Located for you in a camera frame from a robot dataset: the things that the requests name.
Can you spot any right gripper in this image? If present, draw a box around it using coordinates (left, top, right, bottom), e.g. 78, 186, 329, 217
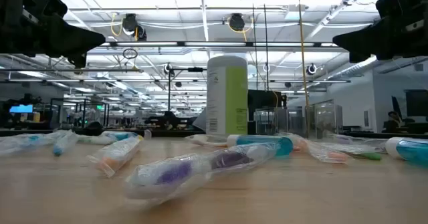
332, 0, 428, 64

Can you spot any thin black hanging cable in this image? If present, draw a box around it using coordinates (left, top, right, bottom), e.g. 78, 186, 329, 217
250, 0, 259, 91

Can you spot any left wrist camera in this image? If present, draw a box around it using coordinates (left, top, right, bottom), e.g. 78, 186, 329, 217
30, 0, 69, 18

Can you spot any long ceiling light bar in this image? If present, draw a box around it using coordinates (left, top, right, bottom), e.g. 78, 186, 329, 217
6, 78, 352, 84
100, 40, 350, 48

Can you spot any teal mouthwash bottle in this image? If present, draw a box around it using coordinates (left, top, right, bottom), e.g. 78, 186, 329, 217
226, 134, 294, 158
384, 136, 428, 167
100, 131, 140, 142

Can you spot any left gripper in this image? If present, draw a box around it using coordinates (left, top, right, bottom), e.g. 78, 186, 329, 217
0, 0, 106, 70

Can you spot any black hanging cable ring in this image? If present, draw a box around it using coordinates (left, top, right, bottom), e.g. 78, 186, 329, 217
122, 47, 138, 60

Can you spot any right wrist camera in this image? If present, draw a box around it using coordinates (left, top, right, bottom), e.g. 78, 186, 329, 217
375, 0, 413, 17

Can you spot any clear acrylic organizer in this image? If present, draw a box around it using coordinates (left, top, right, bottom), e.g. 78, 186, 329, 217
253, 99, 344, 138

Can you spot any blue-lit computer monitor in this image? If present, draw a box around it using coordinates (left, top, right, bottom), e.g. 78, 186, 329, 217
9, 104, 34, 114

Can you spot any black ceiling rail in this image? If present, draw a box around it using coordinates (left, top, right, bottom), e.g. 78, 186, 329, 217
0, 68, 144, 74

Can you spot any person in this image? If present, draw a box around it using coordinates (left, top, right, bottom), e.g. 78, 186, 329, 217
383, 110, 407, 134

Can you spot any white green wipes canister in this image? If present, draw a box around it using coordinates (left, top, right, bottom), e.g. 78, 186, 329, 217
205, 55, 249, 136

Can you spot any large ceiling cable reel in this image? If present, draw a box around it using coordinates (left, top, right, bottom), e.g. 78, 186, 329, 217
228, 12, 247, 33
120, 12, 148, 41

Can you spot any blue toothbrush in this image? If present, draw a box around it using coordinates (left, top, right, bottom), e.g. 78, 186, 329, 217
52, 129, 80, 157
0, 130, 70, 156

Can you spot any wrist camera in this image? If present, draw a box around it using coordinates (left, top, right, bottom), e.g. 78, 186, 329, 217
30, 0, 69, 18
375, 0, 413, 17

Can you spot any black computer monitor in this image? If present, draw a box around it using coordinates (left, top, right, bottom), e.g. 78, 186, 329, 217
405, 89, 428, 118

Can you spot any black frame enclosure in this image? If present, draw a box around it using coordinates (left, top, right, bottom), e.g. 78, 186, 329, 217
49, 98, 110, 128

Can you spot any white toothbrush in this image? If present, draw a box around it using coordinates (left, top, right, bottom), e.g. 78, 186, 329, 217
76, 134, 110, 146

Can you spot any black dome object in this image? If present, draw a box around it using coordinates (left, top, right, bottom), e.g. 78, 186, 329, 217
83, 120, 104, 134

